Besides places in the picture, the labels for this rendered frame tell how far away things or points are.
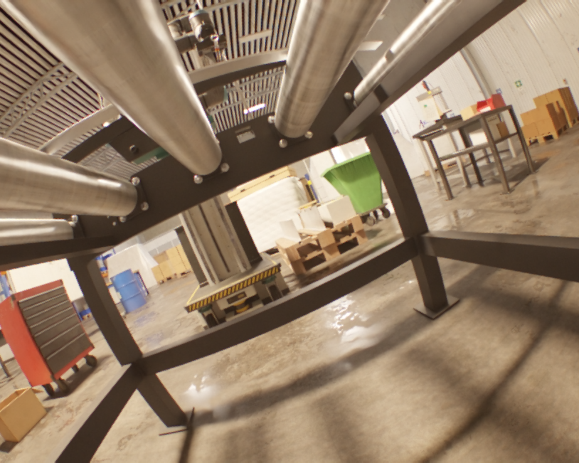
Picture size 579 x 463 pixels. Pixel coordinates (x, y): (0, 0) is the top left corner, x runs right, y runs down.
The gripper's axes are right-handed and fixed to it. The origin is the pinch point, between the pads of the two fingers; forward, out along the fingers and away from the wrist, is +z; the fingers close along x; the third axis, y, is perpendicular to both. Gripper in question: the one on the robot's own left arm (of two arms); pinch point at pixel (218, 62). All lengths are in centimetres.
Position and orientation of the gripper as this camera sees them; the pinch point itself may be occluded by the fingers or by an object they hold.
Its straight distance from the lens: 115.2
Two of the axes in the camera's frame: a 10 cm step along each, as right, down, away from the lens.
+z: 4.0, 9.1, 0.8
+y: -1.3, -0.3, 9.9
